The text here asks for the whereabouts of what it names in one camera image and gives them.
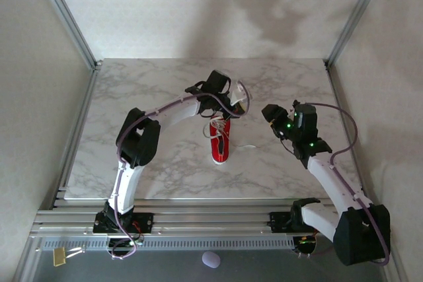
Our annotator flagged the white shoelace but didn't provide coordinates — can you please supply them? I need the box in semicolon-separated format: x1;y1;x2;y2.
202;115;258;151

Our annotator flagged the lilac oval object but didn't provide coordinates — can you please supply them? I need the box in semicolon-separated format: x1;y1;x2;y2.
201;250;221;269

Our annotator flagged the yellow binder clip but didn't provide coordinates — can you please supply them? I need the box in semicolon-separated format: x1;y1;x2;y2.
52;245;87;267

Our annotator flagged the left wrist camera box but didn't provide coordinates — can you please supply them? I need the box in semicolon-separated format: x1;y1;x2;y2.
229;79;254;106

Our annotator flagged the aluminium table side rail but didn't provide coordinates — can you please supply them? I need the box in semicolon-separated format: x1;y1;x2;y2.
49;60;102;210
325;60;373;209

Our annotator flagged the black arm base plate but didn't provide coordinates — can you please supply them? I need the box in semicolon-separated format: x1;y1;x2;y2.
93;212;155;234
269;211;331;233

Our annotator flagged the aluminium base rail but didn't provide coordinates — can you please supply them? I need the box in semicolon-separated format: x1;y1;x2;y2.
29;197;394;238

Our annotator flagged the grey slotted cable duct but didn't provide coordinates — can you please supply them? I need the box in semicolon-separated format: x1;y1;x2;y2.
39;236;298;252

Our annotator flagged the aluminium frame post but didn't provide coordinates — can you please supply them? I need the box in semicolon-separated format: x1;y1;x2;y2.
31;0;102;68
325;0;391;67

